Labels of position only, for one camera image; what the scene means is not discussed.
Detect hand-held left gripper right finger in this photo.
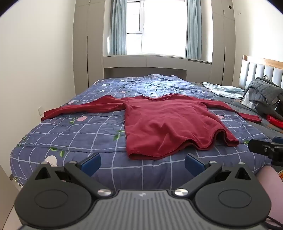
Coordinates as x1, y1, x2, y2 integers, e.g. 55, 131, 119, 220
174, 153, 255, 197

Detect beige window seat cabinet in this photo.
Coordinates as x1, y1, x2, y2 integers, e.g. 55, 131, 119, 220
103, 54, 213, 83

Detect small red cloth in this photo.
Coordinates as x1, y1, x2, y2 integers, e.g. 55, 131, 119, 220
266, 114, 283, 129

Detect padded wooden headboard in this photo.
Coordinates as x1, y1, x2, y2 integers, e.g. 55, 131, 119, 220
238, 55, 283, 91

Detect person's pink clothed leg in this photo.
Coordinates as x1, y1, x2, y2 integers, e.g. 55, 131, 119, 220
258, 165, 283, 230

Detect red long-sleeve sweater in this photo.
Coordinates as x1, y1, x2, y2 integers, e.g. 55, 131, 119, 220
41, 93, 262, 161

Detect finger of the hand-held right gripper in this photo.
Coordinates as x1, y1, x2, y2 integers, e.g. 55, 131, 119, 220
248, 137, 283, 166

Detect silver foil bag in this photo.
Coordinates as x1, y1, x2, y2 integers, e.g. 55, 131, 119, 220
240, 90, 257, 109

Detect blue plaid floral quilt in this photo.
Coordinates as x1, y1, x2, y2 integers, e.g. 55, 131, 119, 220
10, 74, 273, 193

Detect grey padded jacket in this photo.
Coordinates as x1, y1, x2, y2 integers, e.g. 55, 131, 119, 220
243, 77, 283, 121

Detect beige wardrobe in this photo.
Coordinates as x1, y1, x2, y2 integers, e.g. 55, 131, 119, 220
210, 0, 236, 87
73, 0, 105, 96

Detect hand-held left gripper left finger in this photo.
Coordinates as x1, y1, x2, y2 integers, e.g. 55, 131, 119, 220
30, 153, 112, 197

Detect dark grey bed sheet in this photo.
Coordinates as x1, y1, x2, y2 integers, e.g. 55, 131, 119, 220
190, 82, 283, 143

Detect bright window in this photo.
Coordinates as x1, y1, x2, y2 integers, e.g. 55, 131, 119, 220
127, 0, 188, 55

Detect light blue curtain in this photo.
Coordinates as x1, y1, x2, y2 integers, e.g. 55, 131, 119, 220
110, 0, 129, 56
185, 0, 203, 61

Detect light blue folded clothes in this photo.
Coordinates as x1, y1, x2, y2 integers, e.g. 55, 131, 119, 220
202, 82, 246, 99

